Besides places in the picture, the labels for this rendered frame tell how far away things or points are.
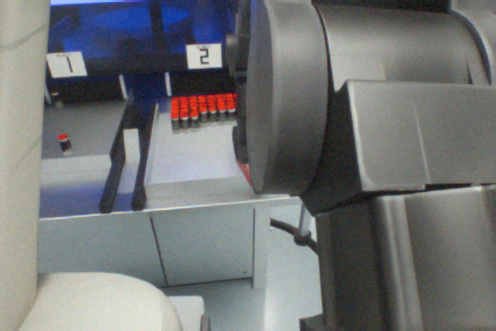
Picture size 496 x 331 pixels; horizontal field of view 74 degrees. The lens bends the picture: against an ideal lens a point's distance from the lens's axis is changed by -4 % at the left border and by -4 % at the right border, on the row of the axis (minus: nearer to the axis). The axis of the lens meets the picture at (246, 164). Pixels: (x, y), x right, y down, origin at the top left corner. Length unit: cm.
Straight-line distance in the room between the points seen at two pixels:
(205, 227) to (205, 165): 55
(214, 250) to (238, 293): 30
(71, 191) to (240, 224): 68
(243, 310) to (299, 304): 24
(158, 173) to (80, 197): 15
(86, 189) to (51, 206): 7
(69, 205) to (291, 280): 112
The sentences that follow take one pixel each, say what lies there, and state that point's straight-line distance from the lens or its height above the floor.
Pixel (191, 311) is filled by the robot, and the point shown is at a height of 104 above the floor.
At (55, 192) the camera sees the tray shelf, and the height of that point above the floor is 88.
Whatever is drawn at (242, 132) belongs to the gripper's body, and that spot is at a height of 102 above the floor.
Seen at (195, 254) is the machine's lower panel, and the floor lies 27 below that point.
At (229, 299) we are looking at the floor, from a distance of 154.
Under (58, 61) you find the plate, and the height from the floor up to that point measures 103.
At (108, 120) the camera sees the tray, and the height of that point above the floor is 88.
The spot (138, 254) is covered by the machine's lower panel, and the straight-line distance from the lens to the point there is 135.
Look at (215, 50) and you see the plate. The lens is 90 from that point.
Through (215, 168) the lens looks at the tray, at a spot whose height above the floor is 88.
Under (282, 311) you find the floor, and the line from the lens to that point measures 152.
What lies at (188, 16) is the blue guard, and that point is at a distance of 88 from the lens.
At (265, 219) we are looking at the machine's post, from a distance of 124.
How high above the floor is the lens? 130
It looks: 36 degrees down
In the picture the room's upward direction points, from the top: straight up
